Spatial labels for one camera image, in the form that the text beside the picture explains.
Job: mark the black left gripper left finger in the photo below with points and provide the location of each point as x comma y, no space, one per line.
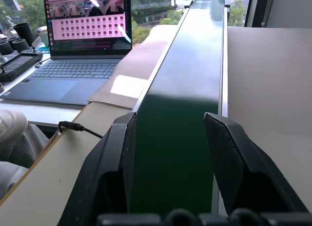
102,167

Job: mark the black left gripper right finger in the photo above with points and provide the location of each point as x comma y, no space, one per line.
246,162

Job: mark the beige wooden board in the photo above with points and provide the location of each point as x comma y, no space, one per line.
48,167

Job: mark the green conveyor belt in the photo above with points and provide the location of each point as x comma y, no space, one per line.
180,109

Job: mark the grey cloth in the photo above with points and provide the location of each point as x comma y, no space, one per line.
14,148

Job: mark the brown cardboard sheet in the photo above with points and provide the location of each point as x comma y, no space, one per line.
131,75

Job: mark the grey open laptop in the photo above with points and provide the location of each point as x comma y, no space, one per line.
73,53

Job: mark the black handheld controller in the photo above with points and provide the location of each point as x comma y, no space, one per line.
17,64

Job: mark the short black cylinder cup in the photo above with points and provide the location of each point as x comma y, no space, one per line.
5,47
20,44

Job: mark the tall black cylinder cup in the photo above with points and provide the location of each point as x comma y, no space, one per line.
24,32

